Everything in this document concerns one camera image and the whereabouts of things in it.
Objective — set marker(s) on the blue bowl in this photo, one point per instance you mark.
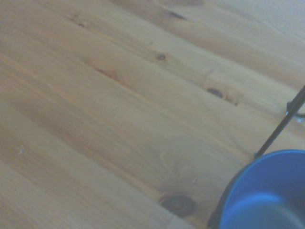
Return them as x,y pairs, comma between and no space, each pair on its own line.
262,190

